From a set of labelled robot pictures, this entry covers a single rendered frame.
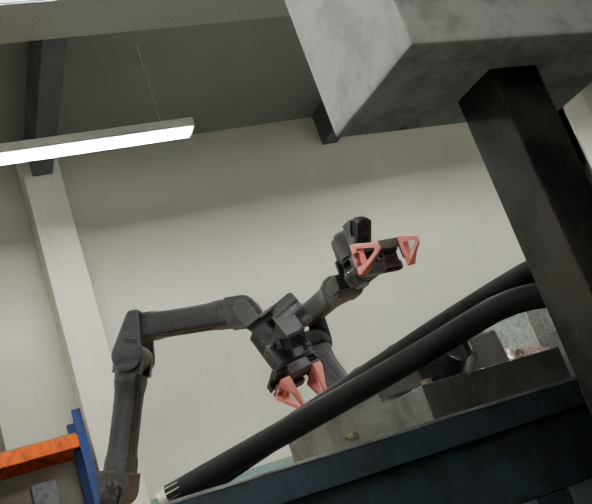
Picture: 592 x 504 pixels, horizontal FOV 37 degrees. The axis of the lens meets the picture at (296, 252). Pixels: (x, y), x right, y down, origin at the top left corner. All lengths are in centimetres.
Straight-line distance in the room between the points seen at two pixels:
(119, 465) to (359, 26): 119
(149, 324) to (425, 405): 74
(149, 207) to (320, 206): 158
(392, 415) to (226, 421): 591
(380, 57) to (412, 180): 784
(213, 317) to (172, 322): 9
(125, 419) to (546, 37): 123
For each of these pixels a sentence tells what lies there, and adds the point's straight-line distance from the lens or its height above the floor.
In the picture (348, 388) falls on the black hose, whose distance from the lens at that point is 105.
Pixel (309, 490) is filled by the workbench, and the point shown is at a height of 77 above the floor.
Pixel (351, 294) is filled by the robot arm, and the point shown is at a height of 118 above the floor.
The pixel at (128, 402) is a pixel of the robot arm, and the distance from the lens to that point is 183.
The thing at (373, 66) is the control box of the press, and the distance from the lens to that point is 82.
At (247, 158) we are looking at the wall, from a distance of 814.
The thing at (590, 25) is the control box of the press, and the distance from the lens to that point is 91.
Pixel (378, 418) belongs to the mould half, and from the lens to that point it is 138.
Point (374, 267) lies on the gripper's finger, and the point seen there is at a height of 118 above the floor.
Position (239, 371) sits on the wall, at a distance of 735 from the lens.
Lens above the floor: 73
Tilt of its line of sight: 17 degrees up
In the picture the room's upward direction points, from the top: 19 degrees counter-clockwise
